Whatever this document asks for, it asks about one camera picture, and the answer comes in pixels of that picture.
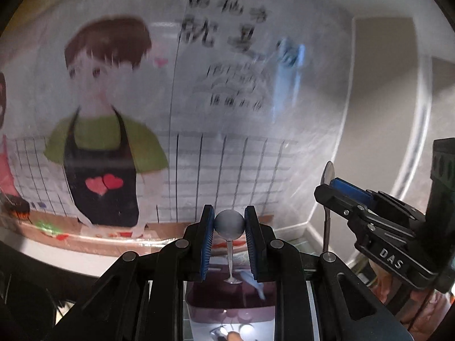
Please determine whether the cartoon kitchen wall poster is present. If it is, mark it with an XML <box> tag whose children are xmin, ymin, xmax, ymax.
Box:
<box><xmin>0</xmin><ymin>0</ymin><xmax>351</xmax><ymax>256</ymax></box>

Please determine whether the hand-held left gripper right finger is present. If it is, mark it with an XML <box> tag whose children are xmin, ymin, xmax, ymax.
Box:
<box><xmin>245</xmin><ymin>205</ymin><xmax>413</xmax><ymax>341</ymax></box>

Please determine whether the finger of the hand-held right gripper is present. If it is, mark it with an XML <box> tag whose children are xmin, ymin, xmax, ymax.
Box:
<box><xmin>314</xmin><ymin>178</ymin><xmax>440</xmax><ymax>289</ymax></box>
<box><xmin>370</xmin><ymin>191</ymin><xmax>428</xmax><ymax>243</ymax></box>

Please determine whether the white paper mat deer print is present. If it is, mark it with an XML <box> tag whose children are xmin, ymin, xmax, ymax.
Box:
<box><xmin>185</xmin><ymin>321</ymin><xmax>276</xmax><ymax>341</ymax></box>

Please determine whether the light blue spoon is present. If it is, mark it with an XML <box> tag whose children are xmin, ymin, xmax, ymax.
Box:
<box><xmin>239</xmin><ymin>269</ymin><xmax>266</xmax><ymax>300</ymax></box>

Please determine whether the purple utensil holder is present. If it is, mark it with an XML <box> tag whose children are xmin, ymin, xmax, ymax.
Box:
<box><xmin>184</xmin><ymin>272</ymin><xmax>278</xmax><ymax>324</ymax></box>

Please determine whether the metal spoon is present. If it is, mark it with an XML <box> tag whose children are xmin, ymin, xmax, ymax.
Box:
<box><xmin>214</xmin><ymin>209</ymin><xmax>245</xmax><ymax>285</ymax></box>
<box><xmin>321</xmin><ymin>161</ymin><xmax>338</xmax><ymax>254</ymax></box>

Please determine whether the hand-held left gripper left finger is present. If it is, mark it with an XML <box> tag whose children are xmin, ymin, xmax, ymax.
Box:
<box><xmin>53</xmin><ymin>204</ymin><xmax>216</xmax><ymax>341</ymax></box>

